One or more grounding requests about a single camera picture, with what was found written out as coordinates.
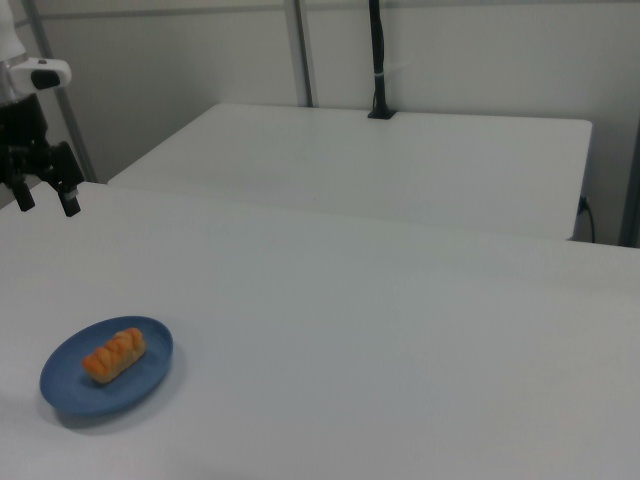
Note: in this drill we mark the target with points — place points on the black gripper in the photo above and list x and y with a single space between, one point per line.
25 140

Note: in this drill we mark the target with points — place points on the orange glazed bread roll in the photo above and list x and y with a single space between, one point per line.
115 355

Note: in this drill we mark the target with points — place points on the blue round plate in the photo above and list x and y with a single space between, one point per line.
70 385

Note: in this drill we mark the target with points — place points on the white side table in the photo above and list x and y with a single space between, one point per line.
400 165

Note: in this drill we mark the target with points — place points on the upright grey metal frame post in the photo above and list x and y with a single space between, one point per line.
301 50

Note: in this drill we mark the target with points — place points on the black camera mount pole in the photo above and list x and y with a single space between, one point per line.
379 60

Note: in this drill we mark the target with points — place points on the dark grey frame post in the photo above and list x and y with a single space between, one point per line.
631 195

